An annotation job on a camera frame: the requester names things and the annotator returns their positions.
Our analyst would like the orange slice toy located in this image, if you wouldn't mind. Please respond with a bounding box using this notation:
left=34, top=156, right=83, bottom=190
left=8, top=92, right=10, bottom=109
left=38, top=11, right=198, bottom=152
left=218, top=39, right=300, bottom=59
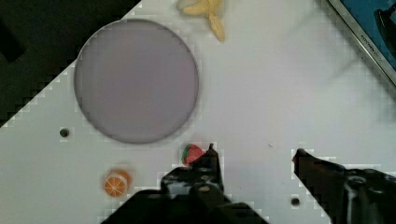
left=103, top=170, right=132, bottom=197

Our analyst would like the grey round plate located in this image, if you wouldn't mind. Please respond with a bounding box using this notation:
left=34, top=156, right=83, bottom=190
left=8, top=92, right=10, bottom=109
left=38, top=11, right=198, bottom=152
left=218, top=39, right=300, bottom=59
left=74, top=19, right=199, bottom=144

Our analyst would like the black toaster oven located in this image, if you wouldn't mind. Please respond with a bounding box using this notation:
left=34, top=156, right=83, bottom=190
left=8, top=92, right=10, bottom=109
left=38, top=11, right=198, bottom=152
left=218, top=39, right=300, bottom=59
left=325, top=0, right=396, bottom=85

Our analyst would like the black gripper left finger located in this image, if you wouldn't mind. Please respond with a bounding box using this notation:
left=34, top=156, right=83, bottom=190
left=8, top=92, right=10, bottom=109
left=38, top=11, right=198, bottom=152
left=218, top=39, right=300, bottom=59
left=161, top=143, right=224, bottom=198

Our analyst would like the red toy strawberry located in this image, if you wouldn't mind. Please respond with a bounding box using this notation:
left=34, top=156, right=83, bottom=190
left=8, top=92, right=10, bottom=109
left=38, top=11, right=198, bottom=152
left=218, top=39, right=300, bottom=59
left=181, top=144, right=205, bottom=166

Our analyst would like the peeled toy banana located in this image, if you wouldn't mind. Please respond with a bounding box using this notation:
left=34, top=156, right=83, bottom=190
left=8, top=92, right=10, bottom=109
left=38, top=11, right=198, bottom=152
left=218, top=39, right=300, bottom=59
left=177, top=0, right=225, bottom=42

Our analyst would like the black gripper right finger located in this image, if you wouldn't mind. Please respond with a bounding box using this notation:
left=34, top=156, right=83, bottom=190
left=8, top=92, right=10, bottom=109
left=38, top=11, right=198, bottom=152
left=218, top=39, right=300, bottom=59
left=292, top=148, right=396, bottom=224

